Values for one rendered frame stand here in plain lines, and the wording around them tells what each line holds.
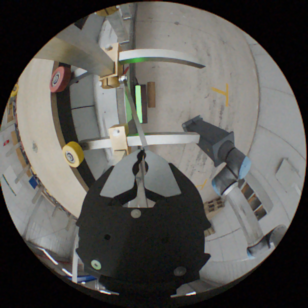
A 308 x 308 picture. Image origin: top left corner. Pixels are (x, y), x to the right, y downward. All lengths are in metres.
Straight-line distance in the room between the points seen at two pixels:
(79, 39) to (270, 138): 2.70
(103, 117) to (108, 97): 0.11
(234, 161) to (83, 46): 0.75
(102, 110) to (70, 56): 0.41
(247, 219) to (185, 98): 1.25
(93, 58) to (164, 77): 1.03
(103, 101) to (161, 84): 0.76
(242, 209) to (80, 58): 0.78
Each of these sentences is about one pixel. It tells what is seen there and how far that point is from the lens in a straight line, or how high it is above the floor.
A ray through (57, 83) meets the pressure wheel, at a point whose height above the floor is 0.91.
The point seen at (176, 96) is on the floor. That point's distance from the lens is 1.14.
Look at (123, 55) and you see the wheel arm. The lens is 0.27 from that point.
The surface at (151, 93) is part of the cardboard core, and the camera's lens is 1.01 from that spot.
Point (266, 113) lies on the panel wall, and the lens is 2.74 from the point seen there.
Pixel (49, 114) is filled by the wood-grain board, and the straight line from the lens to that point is 0.36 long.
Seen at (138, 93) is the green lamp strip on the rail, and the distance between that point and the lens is 0.38.
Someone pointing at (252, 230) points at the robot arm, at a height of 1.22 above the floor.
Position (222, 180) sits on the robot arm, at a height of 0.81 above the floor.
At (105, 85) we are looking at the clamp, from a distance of 0.24.
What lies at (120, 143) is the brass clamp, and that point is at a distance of 0.27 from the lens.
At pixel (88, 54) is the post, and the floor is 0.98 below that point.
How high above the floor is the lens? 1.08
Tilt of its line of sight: 59 degrees down
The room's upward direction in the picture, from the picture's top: 175 degrees clockwise
